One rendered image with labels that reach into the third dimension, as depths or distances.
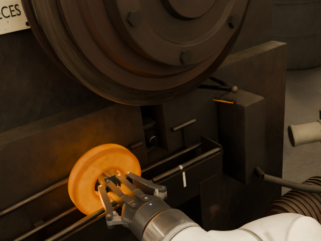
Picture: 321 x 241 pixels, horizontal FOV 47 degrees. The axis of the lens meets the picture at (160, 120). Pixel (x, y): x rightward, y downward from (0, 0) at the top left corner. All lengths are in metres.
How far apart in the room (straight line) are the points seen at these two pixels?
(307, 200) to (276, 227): 0.46
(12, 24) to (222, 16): 0.38
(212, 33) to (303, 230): 0.36
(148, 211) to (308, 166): 1.62
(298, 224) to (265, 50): 0.60
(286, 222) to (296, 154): 1.65
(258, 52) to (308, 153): 1.28
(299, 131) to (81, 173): 0.59
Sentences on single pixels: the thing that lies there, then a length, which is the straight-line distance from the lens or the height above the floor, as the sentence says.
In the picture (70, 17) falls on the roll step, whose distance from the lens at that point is 0.61.
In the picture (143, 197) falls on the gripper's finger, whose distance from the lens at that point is 0.67.
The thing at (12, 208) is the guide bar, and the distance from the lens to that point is 0.81.
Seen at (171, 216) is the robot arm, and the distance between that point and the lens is 0.59.
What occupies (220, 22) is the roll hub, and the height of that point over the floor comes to 1.03.
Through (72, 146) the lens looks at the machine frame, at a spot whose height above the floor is 0.81.
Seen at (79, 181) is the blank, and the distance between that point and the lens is 0.74.
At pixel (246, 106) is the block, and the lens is 0.92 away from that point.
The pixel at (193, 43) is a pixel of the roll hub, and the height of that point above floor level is 1.01.
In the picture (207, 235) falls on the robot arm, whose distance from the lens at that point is 0.56.
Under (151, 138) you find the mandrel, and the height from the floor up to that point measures 0.75.
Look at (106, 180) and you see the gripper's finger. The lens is 0.74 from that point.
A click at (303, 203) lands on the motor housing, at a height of 0.53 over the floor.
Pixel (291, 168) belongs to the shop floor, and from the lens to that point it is 2.14.
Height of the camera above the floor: 1.18
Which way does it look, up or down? 26 degrees down
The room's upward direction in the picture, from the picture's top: 7 degrees counter-clockwise
